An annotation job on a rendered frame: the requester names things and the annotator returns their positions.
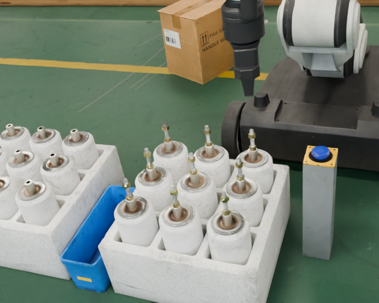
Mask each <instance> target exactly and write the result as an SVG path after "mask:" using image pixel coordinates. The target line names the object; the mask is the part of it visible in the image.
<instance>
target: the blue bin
mask: <svg viewBox="0 0 379 303"><path fill-rule="evenodd" d="M126 195H127V193H126V189H125V188H123V186H118V185H110V186H108V187H107V189H106V190H105V192H104V193H103V194H102V196H101V197H100V199H99V201H98V202H97V203H96V205H95V206H94V207H93V209H92V211H91V212H90V214H89V215H88V216H87V218H86V220H85V221H84V222H83V224H82V225H81V227H80V228H79V230H78V231H77V233H76V234H75V236H74V237H73V239H72V240H71V241H70V243H69V244H68V246H67V248H66V249H65V250H64V252H63V253H62V255H61V257H60V260H61V262H62V264H64V265H65V266H66V268H67V270H68V272H69V274H70V276H71V277H72V280H73V282H74V283H75V285H76V287H77V288H79V289H84V290H89V291H93V292H98V293H105V292H106V291H107V290H108V288H109V287H110V285H111V280H110V278H109V275H108V273H107V270H106V267H105V264H104V262H103V259H102V256H101V254H100V251H99V248H98V246H99V244H100V243H101V241H102V239H103V238H104V237H105V235H106V233H107V232H108V230H109V229H110V227H111V226H112V224H113V223H114V221H115V217H114V211H115V209H116V207H117V206H118V204H119V203H121V202H122V201H123V200H124V199H126Z"/></svg>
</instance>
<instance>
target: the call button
mask: <svg viewBox="0 0 379 303"><path fill-rule="evenodd" d="M312 155H313V157H314V158H316V159H319V160H323V159H326V158H327V157H328V156H329V155H330V150H329V148H327V147H324V146H316V147H314V148H313V149H312Z"/></svg>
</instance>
